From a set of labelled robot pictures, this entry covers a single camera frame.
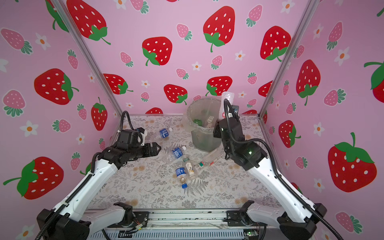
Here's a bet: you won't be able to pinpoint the green soda bottle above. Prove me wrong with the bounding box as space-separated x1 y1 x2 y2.
193 119 203 127

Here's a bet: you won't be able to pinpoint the small bottle blue label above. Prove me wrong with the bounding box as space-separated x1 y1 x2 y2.
175 167 188 189

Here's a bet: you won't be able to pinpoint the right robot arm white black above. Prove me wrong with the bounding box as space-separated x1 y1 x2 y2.
214 118 342 240

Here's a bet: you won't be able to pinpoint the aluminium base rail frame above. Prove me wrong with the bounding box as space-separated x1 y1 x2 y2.
80 206 286 240

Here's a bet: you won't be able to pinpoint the clear bottle red round label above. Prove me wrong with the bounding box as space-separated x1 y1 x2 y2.
221 92 235 118

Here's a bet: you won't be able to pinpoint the clear bottle yellow cap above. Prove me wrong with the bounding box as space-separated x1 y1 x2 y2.
205 116 215 129

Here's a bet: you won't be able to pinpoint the clear bottle green cap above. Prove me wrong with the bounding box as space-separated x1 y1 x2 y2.
183 157 198 180

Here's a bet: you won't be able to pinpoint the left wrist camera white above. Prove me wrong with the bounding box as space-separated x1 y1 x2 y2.
136 128 148 146

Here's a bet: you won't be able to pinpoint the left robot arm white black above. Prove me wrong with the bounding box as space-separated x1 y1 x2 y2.
36 128 162 240

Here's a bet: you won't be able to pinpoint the mesh waste bin with liner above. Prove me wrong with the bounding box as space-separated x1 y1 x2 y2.
182 98 224 152

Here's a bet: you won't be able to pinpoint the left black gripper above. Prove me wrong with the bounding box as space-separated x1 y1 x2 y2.
129 142 162 161

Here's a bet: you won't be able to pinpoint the clear bottle blue label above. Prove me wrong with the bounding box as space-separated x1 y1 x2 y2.
149 128 173 142
166 146 187 163

